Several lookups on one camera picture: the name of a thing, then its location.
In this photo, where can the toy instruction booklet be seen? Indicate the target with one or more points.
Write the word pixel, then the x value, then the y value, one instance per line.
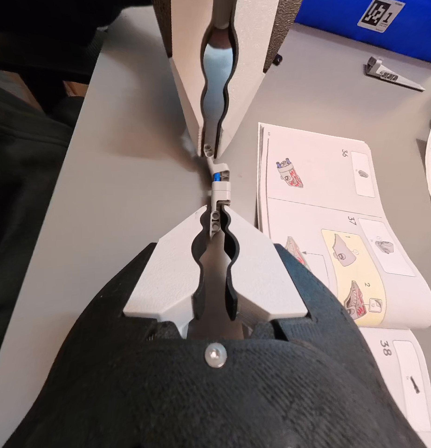
pixel 306 182

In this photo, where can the black white marker tag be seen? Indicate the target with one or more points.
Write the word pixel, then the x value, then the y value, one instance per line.
pixel 379 14

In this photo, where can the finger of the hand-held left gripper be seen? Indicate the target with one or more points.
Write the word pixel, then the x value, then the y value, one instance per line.
pixel 252 45
pixel 187 45

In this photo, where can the grey toy brick with blue pins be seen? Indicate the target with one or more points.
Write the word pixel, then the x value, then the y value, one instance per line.
pixel 219 167

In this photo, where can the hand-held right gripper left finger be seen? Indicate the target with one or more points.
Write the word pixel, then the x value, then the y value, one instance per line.
pixel 156 280

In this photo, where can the grey toy wedge panel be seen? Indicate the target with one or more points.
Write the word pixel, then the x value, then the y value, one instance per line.
pixel 386 74

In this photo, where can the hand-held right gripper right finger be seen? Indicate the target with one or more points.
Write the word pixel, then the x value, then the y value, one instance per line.
pixel 267 280

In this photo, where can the person's dark clothing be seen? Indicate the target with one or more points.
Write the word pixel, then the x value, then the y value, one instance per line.
pixel 23 175

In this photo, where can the blue box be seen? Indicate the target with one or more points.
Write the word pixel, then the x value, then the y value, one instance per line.
pixel 327 14

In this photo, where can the grey toy brick part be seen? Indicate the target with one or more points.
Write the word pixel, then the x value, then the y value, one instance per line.
pixel 221 191

